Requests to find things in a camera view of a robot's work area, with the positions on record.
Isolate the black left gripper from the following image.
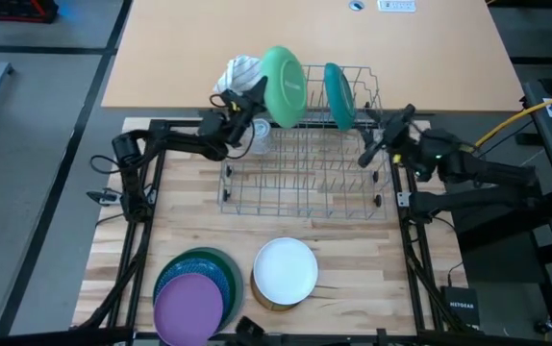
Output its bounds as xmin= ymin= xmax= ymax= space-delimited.
xmin=221 ymin=75 xmax=269 ymax=145

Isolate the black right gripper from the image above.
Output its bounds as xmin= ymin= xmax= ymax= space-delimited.
xmin=356 ymin=104 xmax=419 ymax=169

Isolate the light green plate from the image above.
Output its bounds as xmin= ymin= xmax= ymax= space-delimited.
xmin=260 ymin=45 xmax=309 ymax=130

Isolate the teal plate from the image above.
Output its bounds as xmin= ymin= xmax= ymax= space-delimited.
xmin=323 ymin=62 xmax=357 ymax=133

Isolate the white plate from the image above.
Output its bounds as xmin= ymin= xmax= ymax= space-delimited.
xmin=252 ymin=236 xmax=319 ymax=307

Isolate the dark green plate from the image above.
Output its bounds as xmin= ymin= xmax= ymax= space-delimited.
xmin=153 ymin=248 xmax=238 ymax=333

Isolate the white striped cloth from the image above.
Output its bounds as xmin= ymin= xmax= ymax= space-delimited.
xmin=213 ymin=54 xmax=263 ymax=97

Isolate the clear drinking glass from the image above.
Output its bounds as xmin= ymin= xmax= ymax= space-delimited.
xmin=249 ymin=118 xmax=273 ymax=156

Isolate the tan wooden desk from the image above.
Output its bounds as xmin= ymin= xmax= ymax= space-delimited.
xmin=101 ymin=0 xmax=526 ymax=114

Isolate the white power outlet strip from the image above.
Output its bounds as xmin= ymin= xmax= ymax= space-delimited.
xmin=377 ymin=0 xmax=417 ymax=13

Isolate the red and black toolbox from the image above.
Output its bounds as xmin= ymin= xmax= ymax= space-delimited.
xmin=0 ymin=0 xmax=60 ymax=24

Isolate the grey wire dish rack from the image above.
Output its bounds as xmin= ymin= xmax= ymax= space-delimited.
xmin=216 ymin=63 xmax=389 ymax=221

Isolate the yellow cable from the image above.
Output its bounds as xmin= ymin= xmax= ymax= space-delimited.
xmin=472 ymin=86 xmax=552 ymax=150

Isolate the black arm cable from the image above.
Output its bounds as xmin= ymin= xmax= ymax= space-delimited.
xmin=88 ymin=153 xmax=131 ymax=177

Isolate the black Netgear network switch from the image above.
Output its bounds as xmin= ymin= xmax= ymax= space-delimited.
xmin=439 ymin=285 xmax=482 ymax=331

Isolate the black aluminium table frame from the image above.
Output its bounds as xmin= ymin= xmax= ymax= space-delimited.
xmin=71 ymin=117 xmax=480 ymax=346

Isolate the black table-level camera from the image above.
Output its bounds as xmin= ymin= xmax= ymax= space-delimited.
xmin=235 ymin=315 xmax=267 ymax=346

